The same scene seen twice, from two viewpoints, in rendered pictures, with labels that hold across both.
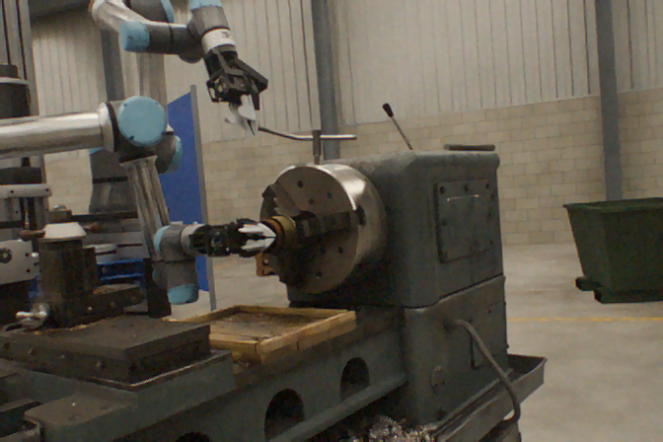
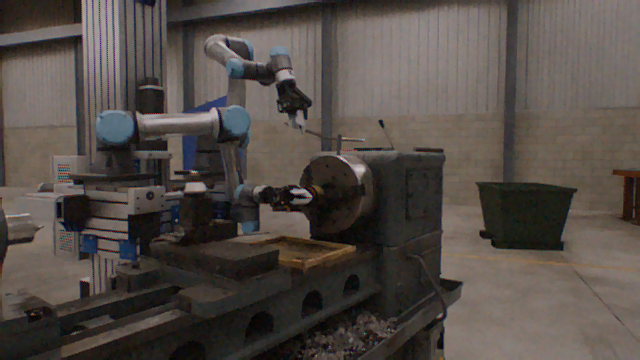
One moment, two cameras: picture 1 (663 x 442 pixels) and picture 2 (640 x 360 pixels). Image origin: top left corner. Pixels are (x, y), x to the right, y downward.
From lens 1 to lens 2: 18 cm
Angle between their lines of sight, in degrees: 0
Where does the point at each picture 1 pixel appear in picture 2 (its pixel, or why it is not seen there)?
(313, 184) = (335, 166)
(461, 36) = (417, 65)
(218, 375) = (283, 279)
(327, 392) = (336, 293)
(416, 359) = (388, 277)
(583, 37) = (496, 74)
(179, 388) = (262, 285)
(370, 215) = (368, 189)
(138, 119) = (234, 120)
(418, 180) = (398, 169)
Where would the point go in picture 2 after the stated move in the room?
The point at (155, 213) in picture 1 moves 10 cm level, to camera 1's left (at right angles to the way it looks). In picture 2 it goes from (236, 175) to (212, 175)
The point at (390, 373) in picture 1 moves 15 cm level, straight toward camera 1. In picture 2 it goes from (371, 284) to (373, 297)
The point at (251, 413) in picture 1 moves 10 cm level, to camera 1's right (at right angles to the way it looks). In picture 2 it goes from (294, 303) to (327, 303)
